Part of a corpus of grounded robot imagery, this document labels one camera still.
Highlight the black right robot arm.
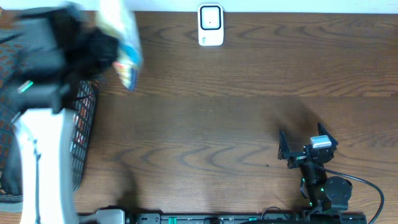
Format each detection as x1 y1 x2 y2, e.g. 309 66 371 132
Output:
277 123 353 213

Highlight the grey plastic basket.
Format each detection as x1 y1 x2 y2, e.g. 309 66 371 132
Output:
1 29 98 213

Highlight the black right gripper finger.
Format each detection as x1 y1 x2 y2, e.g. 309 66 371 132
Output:
317 122 338 146
277 130 290 160

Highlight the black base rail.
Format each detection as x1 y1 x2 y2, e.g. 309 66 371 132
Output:
77 212 368 224

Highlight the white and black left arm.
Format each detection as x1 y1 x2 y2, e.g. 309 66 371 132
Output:
6 2 119 223

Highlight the large yellow snack bag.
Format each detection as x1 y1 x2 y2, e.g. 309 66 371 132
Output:
95 0 144 91

